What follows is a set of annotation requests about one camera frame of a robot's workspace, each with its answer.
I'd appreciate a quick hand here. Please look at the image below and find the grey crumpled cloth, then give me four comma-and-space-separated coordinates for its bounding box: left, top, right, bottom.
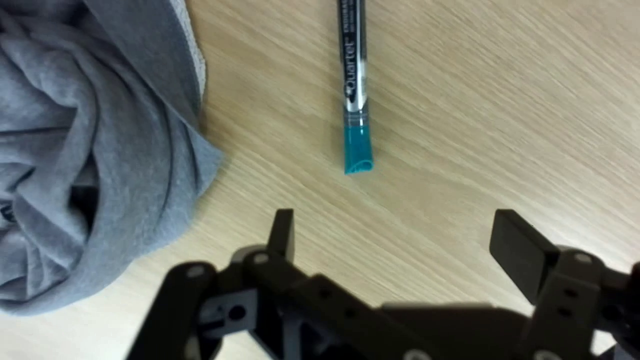
0, 0, 226, 317

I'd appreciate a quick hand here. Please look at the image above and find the green marker pen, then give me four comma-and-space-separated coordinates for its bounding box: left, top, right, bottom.
333, 0, 377, 178

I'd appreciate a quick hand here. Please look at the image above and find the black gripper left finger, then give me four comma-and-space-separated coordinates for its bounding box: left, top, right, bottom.
126, 208, 401, 360

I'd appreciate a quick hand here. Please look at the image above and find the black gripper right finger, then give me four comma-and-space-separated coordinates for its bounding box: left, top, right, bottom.
487, 208, 640, 360

